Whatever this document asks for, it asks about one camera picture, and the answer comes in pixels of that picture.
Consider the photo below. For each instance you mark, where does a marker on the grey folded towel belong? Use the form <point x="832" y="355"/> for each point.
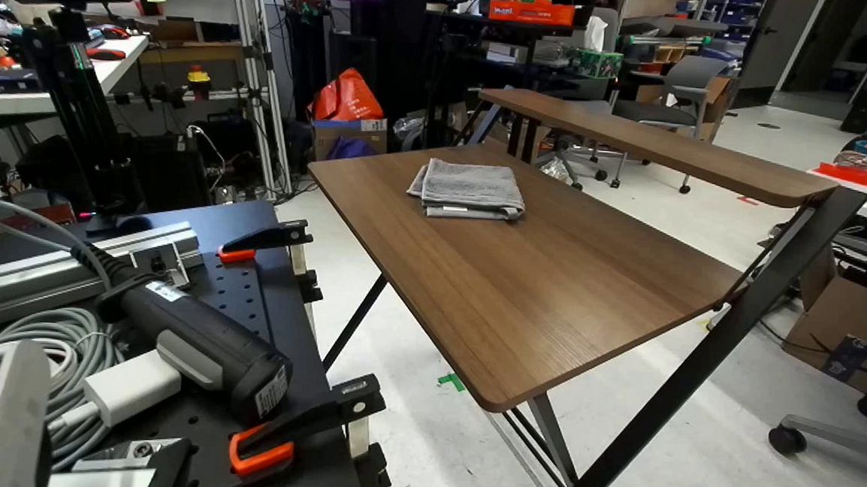
<point x="471" y="185"/>

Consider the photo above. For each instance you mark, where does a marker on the large cardboard box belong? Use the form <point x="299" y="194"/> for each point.
<point x="835" y="321"/>

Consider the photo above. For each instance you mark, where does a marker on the yellow and red stop button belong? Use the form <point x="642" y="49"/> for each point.
<point x="199" y="82"/>

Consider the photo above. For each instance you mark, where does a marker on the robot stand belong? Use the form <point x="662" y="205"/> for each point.
<point x="249" y="307"/>

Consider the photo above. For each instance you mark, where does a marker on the white power adapter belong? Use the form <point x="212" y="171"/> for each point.
<point x="131" y="387"/>

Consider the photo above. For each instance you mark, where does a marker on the orange bag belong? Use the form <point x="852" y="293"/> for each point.
<point x="346" y="99"/>

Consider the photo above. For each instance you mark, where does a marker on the red tray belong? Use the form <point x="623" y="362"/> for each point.
<point x="848" y="174"/>

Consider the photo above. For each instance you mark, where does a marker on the aluminium rail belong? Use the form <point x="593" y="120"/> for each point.
<point x="40" y="268"/>

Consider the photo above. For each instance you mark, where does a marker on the black equipment cart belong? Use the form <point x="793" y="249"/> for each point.
<point x="489" y="74"/>

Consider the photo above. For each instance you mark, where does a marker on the metal shelf rack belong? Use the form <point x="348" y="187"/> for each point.
<point x="247" y="36"/>

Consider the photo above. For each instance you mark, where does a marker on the green tissue box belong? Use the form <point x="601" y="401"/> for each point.
<point x="596" y="63"/>

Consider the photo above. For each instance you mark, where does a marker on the metal bracket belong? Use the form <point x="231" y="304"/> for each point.
<point x="126" y="462"/>

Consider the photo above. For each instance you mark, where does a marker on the camera on tripod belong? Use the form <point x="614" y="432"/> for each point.
<point x="74" y="86"/>

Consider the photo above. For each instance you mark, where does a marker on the orange box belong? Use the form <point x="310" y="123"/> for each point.
<point x="530" y="11"/>

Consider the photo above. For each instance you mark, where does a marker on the cardboard box with white label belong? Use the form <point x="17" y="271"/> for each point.
<point x="350" y="134"/>

